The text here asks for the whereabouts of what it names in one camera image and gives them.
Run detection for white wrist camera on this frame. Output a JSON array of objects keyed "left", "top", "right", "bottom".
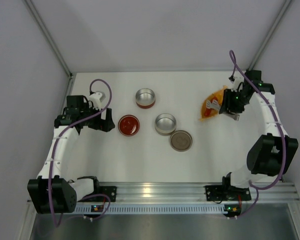
[
  {"left": 87, "top": 91, "right": 106, "bottom": 110},
  {"left": 229, "top": 75, "right": 245, "bottom": 92}
]

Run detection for aluminium frame post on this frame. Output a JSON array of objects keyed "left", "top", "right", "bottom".
[
  {"left": 23, "top": 0, "right": 74, "bottom": 78},
  {"left": 247, "top": 0, "right": 295, "bottom": 71}
]

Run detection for slotted grey cable duct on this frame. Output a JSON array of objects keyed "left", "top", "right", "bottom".
[{"left": 73, "top": 203, "right": 241, "bottom": 215}]

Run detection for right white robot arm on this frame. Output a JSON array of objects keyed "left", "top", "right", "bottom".
[{"left": 219, "top": 70, "right": 299, "bottom": 189}]

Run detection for orange leaf-shaped woven tray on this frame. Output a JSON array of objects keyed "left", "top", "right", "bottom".
[{"left": 200, "top": 85, "right": 228, "bottom": 121}]

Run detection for left aluminium frame post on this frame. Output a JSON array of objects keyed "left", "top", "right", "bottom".
[{"left": 23, "top": 0, "right": 74, "bottom": 78}]

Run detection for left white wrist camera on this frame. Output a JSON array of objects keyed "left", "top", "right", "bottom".
[{"left": 87, "top": 91, "right": 106, "bottom": 110}]

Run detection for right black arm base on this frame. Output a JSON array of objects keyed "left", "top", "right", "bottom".
[{"left": 204, "top": 173, "right": 252, "bottom": 203}]

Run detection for red-banded steel lunch tin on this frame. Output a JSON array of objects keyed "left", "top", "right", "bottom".
[{"left": 135, "top": 88, "right": 156, "bottom": 109}]

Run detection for red sausage piece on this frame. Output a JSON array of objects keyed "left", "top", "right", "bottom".
[{"left": 204, "top": 99, "right": 220, "bottom": 117}]

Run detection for metal tongs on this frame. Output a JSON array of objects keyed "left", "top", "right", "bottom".
[{"left": 206, "top": 99, "right": 240, "bottom": 121}]

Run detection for right aluminium frame post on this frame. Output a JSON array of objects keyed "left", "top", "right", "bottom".
[{"left": 247, "top": 0, "right": 295, "bottom": 71}]

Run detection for brown round lid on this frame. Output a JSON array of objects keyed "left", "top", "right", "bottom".
[{"left": 169, "top": 130, "right": 193, "bottom": 152}]

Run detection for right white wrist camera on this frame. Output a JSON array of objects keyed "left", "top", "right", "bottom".
[{"left": 229, "top": 75, "right": 245, "bottom": 92}]

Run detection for beige-banded steel lunch tin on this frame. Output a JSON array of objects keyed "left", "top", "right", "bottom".
[{"left": 154, "top": 113, "right": 177, "bottom": 136}]

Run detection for aluminium mounting rail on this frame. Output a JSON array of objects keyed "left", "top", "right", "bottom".
[{"left": 100, "top": 182, "right": 300, "bottom": 204}]

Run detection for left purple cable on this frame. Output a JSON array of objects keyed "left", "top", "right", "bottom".
[{"left": 47, "top": 79, "right": 113, "bottom": 228}]

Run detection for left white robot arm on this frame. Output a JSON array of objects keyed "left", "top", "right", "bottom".
[{"left": 27, "top": 91, "right": 115, "bottom": 214}]

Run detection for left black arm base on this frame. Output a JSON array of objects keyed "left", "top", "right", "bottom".
[{"left": 92, "top": 185, "right": 117, "bottom": 202}]

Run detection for red round lid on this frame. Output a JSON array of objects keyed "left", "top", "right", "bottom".
[{"left": 118, "top": 114, "right": 140, "bottom": 137}]

